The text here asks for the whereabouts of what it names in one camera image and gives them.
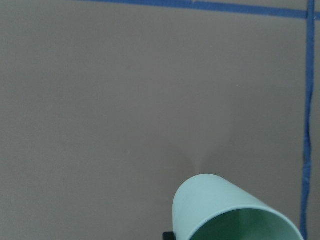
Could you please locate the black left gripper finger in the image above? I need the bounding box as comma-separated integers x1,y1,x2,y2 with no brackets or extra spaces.
162,231,175,240

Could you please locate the brown paper table cover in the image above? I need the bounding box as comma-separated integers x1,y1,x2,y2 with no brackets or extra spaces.
0,0,307,240

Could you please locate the mint green cup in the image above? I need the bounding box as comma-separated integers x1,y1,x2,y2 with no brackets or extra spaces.
172,174,303,240

